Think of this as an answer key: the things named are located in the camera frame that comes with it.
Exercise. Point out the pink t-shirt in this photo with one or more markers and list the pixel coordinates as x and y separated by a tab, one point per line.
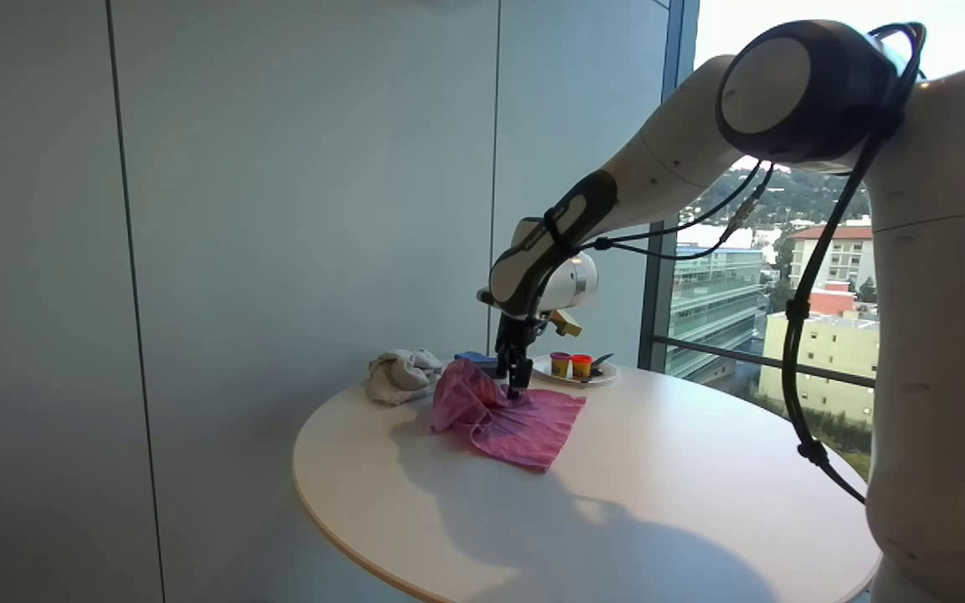
516	425

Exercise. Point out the black brush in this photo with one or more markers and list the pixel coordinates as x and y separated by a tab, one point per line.
602	365

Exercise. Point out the dark window frame post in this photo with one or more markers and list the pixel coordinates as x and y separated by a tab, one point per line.
663	170

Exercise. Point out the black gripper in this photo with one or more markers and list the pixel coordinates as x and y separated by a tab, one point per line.
515	336

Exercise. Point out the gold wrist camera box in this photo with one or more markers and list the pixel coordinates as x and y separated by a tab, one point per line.
565	322

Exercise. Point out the purple cup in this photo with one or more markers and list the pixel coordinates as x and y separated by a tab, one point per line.
561	365

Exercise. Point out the white plate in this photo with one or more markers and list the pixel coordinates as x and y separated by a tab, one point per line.
604	376

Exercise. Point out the blue small object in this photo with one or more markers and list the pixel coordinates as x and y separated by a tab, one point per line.
479	365

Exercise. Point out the window railing bar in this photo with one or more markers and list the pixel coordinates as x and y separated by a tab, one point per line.
753	356

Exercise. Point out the orange cup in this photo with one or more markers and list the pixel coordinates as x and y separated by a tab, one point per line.
580	368

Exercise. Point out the white towel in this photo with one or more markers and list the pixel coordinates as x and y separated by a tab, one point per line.
403	376

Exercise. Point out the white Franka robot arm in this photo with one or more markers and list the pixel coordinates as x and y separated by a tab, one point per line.
939	281

